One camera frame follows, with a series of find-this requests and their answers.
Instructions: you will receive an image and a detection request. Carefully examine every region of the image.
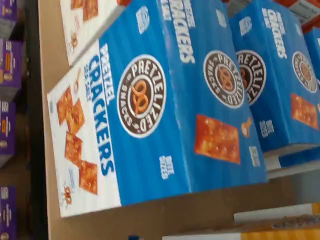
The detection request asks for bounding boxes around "blue sea salt crackers box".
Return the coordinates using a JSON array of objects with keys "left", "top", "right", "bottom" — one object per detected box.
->
[
  {"left": 228, "top": 0, "right": 320, "bottom": 176},
  {"left": 46, "top": 0, "right": 269, "bottom": 219},
  {"left": 303, "top": 26, "right": 320, "bottom": 81}
]

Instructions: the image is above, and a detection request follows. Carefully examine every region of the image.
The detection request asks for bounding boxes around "purple Annie's snack box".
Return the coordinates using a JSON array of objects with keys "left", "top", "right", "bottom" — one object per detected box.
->
[
  {"left": 0, "top": 184, "right": 19, "bottom": 240},
  {"left": 0, "top": 38, "right": 25, "bottom": 101},
  {"left": 0, "top": 0, "right": 19, "bottom": 31},
  {"left": 0, "top": 99, "right": 18, "bottom": 169}
]

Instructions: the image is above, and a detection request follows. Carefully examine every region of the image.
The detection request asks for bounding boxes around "yellow and white crackers box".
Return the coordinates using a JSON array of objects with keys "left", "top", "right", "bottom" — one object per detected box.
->
[{"left": 127, "top": 202, "right": 320, "bottom": 240}]

